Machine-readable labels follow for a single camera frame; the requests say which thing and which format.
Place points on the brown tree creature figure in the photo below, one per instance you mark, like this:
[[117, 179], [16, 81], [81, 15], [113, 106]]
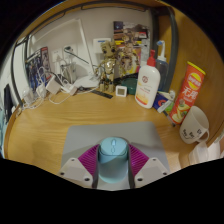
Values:
[[108, 65]]

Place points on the small blue box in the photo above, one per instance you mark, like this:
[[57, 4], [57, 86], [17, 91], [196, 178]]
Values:
[[161, 101]]

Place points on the light blue computer mouse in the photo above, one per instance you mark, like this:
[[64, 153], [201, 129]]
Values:
[[113, 160]]

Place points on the white lotion bottle red cap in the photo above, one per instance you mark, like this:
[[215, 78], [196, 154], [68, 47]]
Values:
[[146, 85]]

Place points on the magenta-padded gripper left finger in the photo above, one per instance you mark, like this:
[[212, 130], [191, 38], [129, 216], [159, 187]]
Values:
[[75, 168]]

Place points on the clear domed plastic container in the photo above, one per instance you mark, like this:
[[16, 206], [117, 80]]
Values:
[[28, 96]]

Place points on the colourful figure picture box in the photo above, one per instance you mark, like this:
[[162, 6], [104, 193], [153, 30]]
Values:
[[133, 40]]

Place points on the small white container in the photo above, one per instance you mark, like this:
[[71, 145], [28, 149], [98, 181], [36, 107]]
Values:
[[199, 153]]

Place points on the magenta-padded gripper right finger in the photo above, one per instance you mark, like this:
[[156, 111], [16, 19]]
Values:
[[151, 168]]

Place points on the small white desk clock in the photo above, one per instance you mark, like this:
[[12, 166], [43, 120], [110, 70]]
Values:
[[121, 91]]

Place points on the grey mouse pad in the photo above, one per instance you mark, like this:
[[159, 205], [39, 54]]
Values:
[[110, 130]]

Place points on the red and yellow chips can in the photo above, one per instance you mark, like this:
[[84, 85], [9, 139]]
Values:
[[188, 91]]

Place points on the white charger block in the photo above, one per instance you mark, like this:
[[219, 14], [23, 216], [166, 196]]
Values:
[[41, 90]]

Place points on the white mug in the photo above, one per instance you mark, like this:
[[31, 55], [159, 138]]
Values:
[[193, 125]]

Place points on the white power strip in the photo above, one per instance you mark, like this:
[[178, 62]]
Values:
[[69, 88]]

